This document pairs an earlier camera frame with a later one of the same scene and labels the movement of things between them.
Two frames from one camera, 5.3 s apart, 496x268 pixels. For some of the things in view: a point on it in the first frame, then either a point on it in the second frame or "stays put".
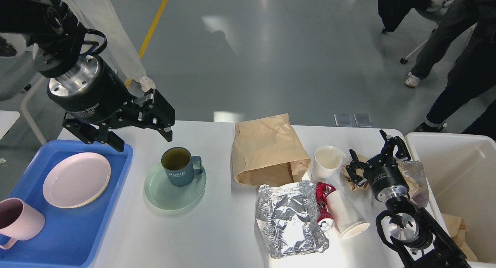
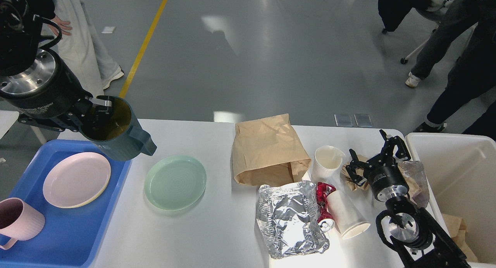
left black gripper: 92,91 → 49,90
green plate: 159,191 stays put
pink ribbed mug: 19,221 stays put
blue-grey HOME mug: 180,167 → 111,129
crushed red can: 322,189 stays put
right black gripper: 382,172 stays put
